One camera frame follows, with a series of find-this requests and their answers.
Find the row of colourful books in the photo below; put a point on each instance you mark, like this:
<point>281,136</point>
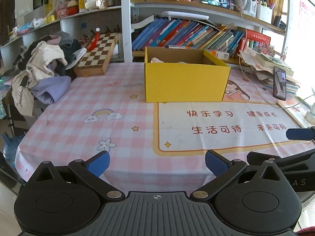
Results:
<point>172,32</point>

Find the wooden chessboard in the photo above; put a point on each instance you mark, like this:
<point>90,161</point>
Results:
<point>98,51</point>

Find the pink plush toy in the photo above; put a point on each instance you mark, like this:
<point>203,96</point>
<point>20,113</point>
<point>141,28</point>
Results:
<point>157,60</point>

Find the white flat lamp head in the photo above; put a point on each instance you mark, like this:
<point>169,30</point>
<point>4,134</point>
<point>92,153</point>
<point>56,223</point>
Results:
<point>184,15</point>

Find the pile of clothes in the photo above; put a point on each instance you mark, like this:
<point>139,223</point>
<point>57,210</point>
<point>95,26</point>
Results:
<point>44,61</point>

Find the small dried flower bunch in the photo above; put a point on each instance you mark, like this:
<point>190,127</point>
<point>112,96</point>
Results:
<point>267,50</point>

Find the white pen box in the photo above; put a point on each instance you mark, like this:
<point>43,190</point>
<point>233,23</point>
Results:
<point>264,13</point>

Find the black smartphone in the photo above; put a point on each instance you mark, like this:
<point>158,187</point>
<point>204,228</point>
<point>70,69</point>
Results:
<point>280,83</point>

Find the stack of papers and books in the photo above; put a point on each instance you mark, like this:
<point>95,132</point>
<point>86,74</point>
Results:
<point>260,64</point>

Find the dark red cloth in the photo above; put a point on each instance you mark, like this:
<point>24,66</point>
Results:
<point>306,232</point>

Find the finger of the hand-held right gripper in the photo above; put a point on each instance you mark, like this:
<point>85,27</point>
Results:
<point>297,134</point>
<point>295,159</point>

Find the blue water jug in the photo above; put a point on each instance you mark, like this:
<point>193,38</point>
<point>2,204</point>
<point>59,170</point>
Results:
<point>12,148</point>

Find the pink wall poster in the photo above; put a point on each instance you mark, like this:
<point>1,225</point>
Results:
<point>307,14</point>

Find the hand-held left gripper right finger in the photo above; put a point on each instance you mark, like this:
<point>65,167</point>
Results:
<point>216,163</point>

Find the row of yellow notebooks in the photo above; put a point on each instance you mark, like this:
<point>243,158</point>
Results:
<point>278,2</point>

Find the red tassel ornament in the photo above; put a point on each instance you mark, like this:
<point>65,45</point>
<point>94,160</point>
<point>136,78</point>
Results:
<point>94,41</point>

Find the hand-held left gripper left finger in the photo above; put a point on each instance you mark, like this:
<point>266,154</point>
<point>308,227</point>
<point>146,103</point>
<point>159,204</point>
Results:
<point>98,163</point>

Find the yellow cardboard box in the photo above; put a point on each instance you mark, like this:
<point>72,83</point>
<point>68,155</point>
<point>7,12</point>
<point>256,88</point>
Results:
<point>184,83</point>

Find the clear pen holder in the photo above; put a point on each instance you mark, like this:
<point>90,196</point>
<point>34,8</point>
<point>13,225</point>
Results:
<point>248,7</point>

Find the red thick book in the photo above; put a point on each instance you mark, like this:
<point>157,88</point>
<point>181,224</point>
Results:
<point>258,36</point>

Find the white side shelf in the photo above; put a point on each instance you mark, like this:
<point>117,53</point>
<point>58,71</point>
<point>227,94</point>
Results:
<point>66,27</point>

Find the small black box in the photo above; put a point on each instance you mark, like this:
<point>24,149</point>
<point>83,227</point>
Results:
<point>279,21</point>

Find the white bookshelf frame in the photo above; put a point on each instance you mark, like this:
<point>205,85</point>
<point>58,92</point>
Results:
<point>126,29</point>

